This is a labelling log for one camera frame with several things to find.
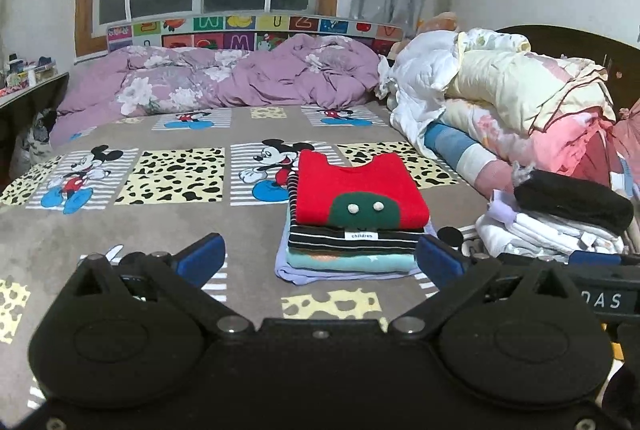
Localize red sweater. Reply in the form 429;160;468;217
295;150;431;231

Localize white folded clothes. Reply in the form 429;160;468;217
475;190;629;262

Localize pile of bedding and clothes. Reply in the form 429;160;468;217
375;13;639;195

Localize Mickey Mouse bed blanket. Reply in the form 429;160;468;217
1;104;486;424

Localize lavender folded garment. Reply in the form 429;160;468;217
274;219;419;286

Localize black folded garment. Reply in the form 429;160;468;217
512;167;634;236

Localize teal folded garment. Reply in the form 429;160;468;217
285;249;418;274

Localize dark wooden bed headboard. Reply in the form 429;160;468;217
499;25;640;110

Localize wooden side table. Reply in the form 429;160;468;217
0;72;70;188

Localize purple floral quilt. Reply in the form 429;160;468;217
50;34;380;147

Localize alphabet foam headboard panel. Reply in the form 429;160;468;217
106;13;404;55

